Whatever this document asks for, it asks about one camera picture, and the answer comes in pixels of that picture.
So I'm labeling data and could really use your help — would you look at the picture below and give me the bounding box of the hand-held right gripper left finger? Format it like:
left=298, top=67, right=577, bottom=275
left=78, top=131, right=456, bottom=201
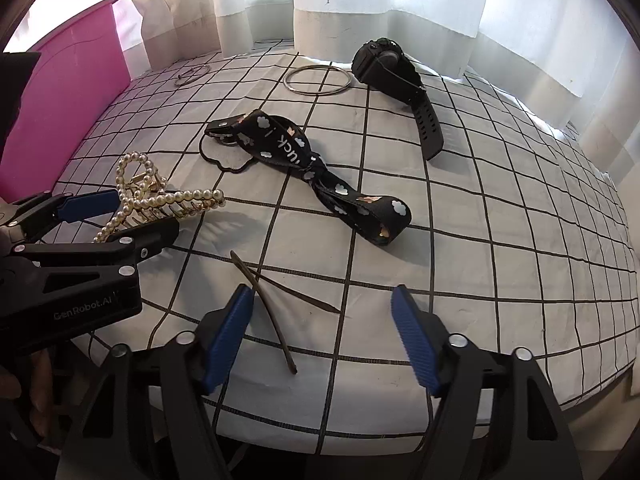
left=54, top=283, right=256, bottom=480

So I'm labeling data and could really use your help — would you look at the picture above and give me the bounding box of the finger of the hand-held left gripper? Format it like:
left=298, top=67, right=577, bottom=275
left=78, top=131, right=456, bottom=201
left=0, top=189, right=122, bottom=243
left=10, top=217, right=180, bottom=277

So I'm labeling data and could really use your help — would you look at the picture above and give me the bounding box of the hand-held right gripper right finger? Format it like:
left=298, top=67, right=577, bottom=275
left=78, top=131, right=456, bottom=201
left=390, top=285, right=585, bottom=480

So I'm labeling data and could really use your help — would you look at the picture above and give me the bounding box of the pearl hair claw clip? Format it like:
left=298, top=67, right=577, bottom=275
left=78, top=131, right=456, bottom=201
left=93, top=153, right=227, bottom=244

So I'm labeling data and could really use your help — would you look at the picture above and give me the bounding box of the person's left hand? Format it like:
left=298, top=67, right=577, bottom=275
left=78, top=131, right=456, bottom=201
left=0, top=347, right=61, bottom=441

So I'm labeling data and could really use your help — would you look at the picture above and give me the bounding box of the dark thin hair stick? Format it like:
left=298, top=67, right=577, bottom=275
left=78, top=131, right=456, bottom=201
left=230, top=251, right=344, bottom=376

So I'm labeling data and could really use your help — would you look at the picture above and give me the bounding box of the white grid pattern cloth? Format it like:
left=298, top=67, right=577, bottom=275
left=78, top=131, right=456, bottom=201
left=50, top=50, right=632, bottom=443

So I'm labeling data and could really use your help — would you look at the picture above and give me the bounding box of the pink storage box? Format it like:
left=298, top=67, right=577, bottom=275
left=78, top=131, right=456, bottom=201
left=0, top=0, right=132, bottom=201

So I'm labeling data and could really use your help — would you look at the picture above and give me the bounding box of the black wristwatch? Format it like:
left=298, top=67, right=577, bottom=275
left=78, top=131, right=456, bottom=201
left=351, top=37, right=445, bottom=162

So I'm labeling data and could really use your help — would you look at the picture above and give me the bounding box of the silver bangle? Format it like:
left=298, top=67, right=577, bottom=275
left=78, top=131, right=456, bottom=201
left=283, top=64, right=352, bottom=97

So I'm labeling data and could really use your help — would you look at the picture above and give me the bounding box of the white curtain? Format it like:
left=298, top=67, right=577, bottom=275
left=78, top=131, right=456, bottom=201
left=112, top=0, right=640, bottom=181

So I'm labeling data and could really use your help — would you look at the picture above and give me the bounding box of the thin wire hoop earring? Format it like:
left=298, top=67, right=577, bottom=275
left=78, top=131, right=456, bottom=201
left=175, top=64, right=212, bottom=87

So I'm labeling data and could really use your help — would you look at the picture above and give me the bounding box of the black cloud print lanyard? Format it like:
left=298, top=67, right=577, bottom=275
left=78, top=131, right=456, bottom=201
left=199, top=108, right=413, bottom=248

